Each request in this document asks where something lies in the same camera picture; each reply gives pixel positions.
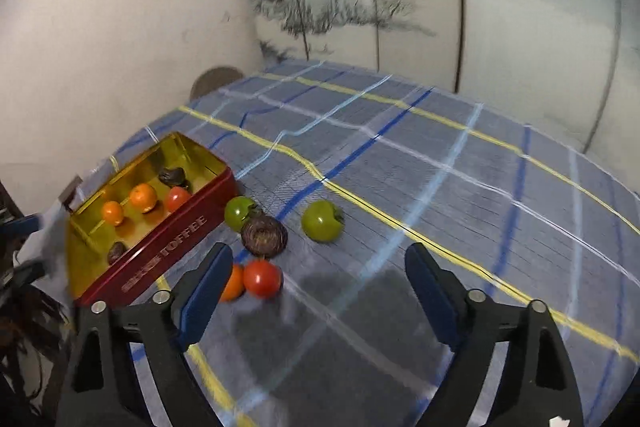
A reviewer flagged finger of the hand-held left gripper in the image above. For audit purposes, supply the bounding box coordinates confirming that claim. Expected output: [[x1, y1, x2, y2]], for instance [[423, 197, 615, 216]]
[[0, 216, 40, 235], [11, 262, 48, 285]]

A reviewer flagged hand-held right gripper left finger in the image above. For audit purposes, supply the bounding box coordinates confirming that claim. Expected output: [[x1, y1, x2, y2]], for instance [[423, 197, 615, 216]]
[[57, 243, 234, 427]]

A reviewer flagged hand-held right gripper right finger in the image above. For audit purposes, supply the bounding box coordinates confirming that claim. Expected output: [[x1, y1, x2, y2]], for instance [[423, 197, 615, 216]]
[[405, 243, 586, 427]]

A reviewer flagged orange mandarin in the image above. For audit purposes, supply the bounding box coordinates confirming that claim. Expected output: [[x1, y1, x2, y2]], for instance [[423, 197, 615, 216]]
[[101, 201, 125, 227], [219, 263, 246, 303], [129, 183, 158, 214]]

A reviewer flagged red tomato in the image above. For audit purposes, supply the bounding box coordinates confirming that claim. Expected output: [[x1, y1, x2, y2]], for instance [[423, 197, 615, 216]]
[[165, 187, 192, 214], [243, 259, 283, 299]]

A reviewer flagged red and gold tin box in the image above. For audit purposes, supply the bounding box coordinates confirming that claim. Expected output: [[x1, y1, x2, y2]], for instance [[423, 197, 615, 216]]
[[65, 132, 238, 308]]

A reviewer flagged green tomato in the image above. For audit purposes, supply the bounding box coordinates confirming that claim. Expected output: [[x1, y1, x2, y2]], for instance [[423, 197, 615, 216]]
[[224, 196, 258, 233], [301, 200, 345, 243]]

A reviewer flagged blue plaid tablecloth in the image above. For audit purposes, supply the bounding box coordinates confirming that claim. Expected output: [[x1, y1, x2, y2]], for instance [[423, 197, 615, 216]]
[[75, 59, 640, 427]]

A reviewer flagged painted landscape folding screen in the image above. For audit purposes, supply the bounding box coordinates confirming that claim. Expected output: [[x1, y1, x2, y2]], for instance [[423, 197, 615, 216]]
[[232, 0, 640, 192]]

